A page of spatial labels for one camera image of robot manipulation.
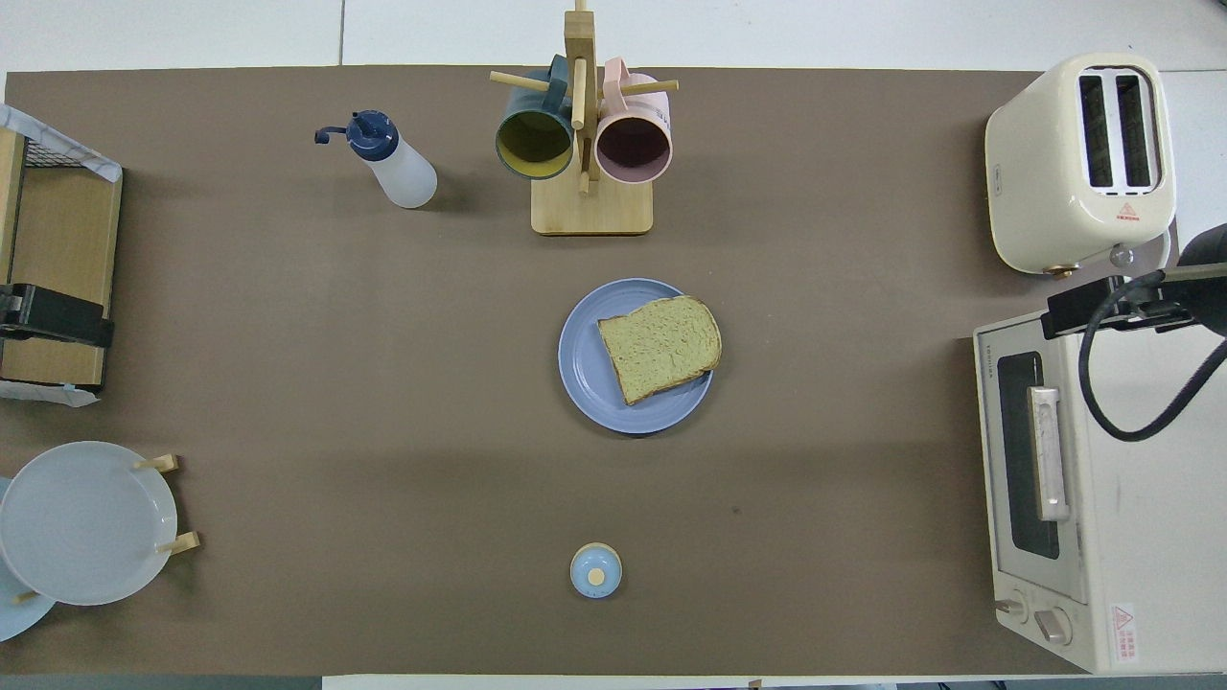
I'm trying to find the wooden shelf box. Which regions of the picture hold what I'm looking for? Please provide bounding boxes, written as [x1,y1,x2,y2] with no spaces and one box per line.
[0,129,124,389]

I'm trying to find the periwinkle blue plate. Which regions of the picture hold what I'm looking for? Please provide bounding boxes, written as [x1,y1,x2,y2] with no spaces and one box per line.
[558,278,715,435]

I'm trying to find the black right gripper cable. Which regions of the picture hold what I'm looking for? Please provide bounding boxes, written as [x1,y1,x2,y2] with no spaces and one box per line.
[1078,264,1227,442]

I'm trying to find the pale grey plate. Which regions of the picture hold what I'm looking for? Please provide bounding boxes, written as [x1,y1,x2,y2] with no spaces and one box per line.
[0,441,179,606]

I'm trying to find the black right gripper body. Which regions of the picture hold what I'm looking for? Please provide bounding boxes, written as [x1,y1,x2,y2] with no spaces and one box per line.
[1177,223,1227,336]

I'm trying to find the pink mug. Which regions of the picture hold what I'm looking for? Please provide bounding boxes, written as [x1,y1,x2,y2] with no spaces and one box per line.
[594,57,674,185]

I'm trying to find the black wire basket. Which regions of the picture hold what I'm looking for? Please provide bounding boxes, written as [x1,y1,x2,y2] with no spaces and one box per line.
[21,137,99,172]

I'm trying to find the cream two-slot toaster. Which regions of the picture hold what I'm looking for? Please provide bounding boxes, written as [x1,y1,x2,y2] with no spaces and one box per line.
[984,53,1178,277]

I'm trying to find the toasted bread slice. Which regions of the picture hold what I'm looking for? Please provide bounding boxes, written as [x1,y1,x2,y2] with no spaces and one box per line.
[597,295,723,406]

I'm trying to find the white toaster oven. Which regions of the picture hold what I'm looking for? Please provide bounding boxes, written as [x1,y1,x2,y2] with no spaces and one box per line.
[973,309,1227,675]

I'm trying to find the teal mug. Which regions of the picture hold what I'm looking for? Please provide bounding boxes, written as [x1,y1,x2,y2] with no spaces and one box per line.
[495,55,576,181]

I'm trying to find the brown table mat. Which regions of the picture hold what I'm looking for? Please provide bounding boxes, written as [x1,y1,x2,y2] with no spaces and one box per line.
[0,65,1084,677]

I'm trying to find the wooden mug tree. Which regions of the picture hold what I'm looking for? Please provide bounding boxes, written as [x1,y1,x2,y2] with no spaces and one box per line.
[489,0,680,237]

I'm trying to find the small blue call bell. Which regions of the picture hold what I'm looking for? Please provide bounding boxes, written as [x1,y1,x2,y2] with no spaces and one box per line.
[570,542,623,599]

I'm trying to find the squeeze bottle navy cap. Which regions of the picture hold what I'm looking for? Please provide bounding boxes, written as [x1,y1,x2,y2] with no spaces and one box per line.
[314,110,438,210]

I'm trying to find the light blue plate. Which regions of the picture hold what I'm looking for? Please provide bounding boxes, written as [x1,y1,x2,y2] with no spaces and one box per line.
[0,477,57,643]

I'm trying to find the wooden plate rack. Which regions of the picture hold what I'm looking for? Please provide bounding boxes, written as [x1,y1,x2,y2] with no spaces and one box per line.
[12,453,202,605]

